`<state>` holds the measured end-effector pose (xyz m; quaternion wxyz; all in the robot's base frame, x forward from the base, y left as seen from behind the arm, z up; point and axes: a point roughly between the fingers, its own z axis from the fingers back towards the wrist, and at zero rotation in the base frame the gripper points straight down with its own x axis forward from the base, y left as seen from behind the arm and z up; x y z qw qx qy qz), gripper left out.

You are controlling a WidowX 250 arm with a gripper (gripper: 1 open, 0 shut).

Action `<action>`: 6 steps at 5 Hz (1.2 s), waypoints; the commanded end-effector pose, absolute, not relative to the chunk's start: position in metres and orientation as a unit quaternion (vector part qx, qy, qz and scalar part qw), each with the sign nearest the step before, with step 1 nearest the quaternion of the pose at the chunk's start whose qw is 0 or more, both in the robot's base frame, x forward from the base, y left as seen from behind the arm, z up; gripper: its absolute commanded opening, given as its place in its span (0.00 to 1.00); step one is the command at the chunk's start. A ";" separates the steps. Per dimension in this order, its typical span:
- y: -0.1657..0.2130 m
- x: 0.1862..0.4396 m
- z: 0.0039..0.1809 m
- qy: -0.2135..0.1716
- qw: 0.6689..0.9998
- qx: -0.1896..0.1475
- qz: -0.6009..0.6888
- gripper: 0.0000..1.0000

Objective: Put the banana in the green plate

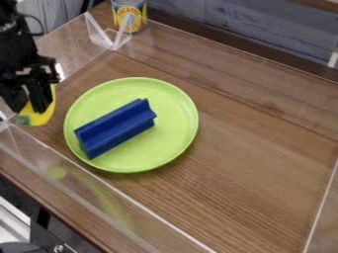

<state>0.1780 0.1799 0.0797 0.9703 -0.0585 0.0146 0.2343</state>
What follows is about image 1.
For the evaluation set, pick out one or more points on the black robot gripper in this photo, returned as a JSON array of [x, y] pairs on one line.
[[24, 67]]

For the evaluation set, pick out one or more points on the yellow toy banana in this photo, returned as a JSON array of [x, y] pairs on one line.
[[29, 118]]

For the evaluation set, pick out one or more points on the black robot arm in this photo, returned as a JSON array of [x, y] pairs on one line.
[[9, 12]]

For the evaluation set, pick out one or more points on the lime green plate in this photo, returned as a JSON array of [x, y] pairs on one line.
[[158, 145]]

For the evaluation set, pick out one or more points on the blue foam block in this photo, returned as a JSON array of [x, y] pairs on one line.
[[114, 128]]

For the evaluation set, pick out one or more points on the yellow labelled tin can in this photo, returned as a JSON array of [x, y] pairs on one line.
[[131, 11]]

